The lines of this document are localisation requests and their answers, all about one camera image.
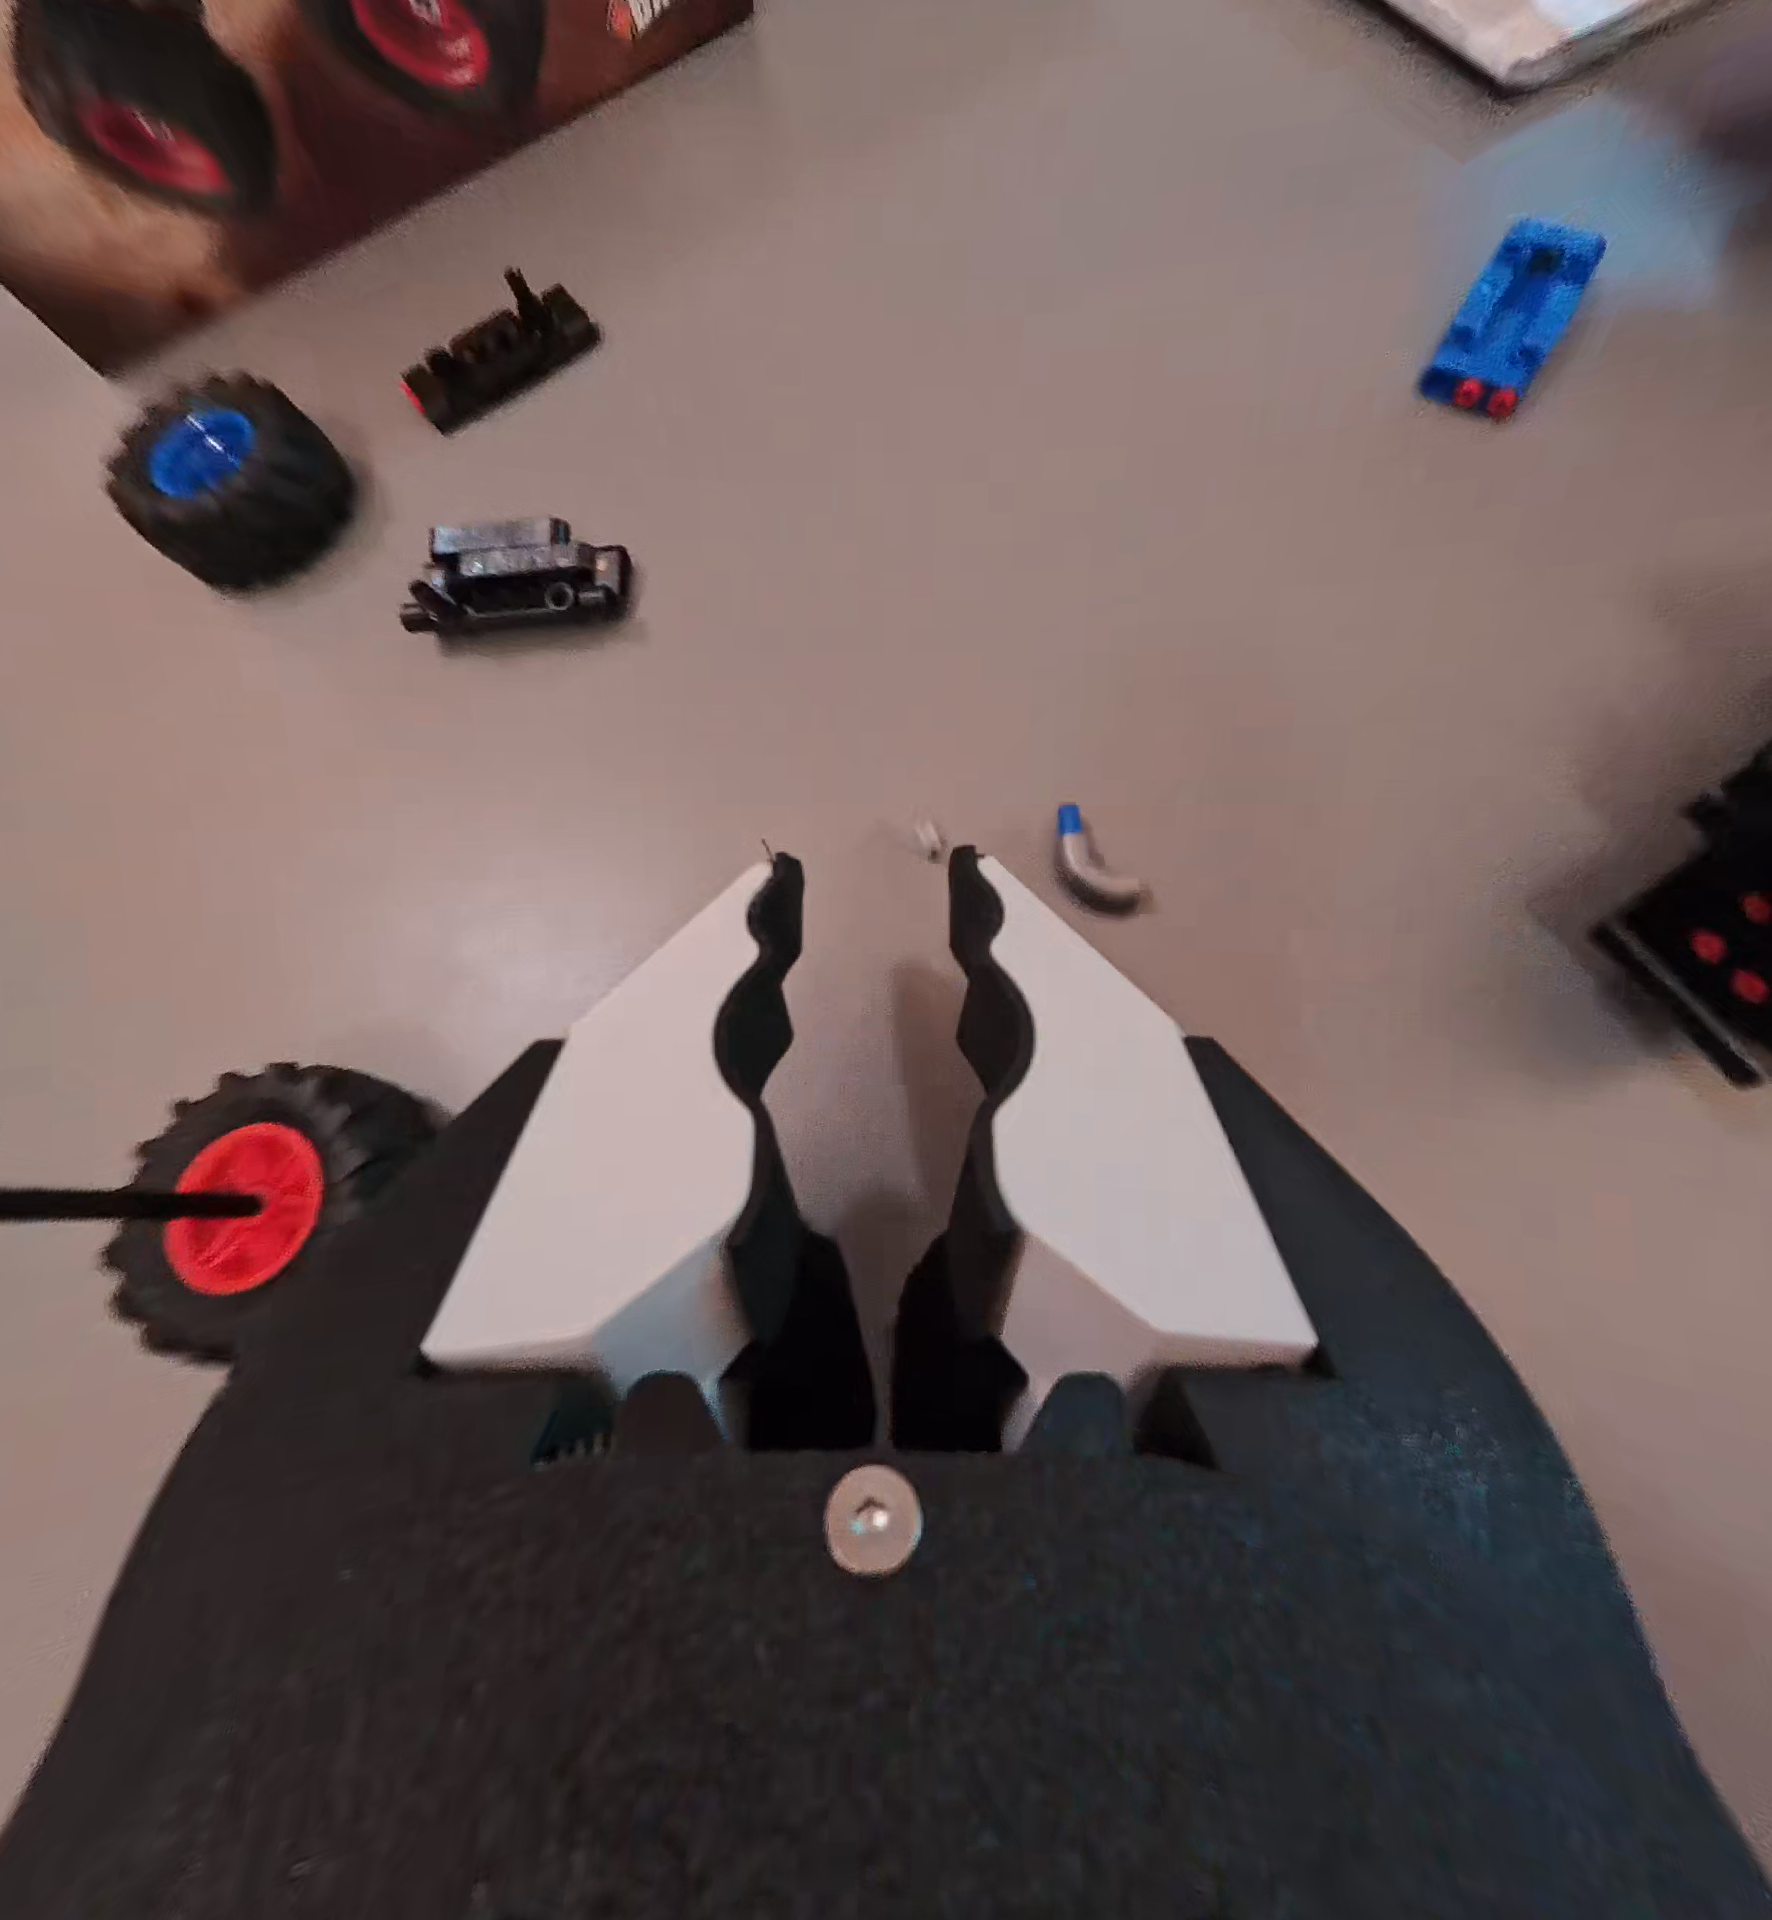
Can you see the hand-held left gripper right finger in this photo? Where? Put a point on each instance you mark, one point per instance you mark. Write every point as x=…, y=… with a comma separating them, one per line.
x=1124, y=1186

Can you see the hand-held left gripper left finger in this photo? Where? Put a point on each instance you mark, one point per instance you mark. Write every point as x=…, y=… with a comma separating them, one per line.
x=601, y=1186

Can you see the black lego wheel red rim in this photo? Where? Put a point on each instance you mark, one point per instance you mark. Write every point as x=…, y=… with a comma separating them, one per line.
x=270, y=1250

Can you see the long black lego axle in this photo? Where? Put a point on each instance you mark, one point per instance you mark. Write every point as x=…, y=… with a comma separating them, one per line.
x=47, y=1202

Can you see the partly built lego truck model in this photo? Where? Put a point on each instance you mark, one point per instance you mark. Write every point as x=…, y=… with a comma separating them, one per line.
x=1728, y=927

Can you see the grey lego elbow blue pin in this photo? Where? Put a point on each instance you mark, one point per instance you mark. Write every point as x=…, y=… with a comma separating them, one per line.
x=1085, y=873

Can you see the black lego wheel blue rim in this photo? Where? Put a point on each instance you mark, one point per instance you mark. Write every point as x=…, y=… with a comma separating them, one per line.
x=224, y=478

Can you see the black lego assembly grey ends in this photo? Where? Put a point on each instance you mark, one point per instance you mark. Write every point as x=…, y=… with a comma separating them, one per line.
x=502, y=359

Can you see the blue lego piece red pins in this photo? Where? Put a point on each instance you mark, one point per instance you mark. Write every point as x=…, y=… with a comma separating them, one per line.
x=1518, y=315

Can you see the monster truck toy box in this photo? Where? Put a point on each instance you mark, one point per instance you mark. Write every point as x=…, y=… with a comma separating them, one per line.
x=379, y=130

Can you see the white instruction booklet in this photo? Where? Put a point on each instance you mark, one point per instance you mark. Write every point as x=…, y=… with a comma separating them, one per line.
x=1548, y=34

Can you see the black lego bracket assembly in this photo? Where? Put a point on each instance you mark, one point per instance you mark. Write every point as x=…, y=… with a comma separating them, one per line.
x=521, y=578

